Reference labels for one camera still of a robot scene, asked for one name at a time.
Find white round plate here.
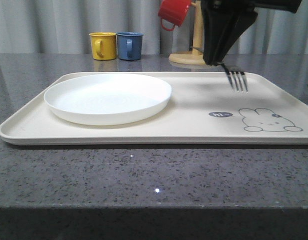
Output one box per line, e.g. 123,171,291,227
44,73,172,126

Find red enamel mug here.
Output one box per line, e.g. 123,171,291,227
158,0,192,32

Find blue enamel mug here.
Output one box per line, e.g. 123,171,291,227
116,32,143,61

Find wooden mug tree stand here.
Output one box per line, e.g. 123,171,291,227
169,0,205,65

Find cream rabbit serving tray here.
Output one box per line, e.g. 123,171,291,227
0,71,308,145

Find silver metal fork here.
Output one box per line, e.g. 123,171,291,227
211,61,249,93

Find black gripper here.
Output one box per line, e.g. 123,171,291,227
201,0,302,65

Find yellow enamel mug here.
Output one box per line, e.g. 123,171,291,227
89,32,117,61

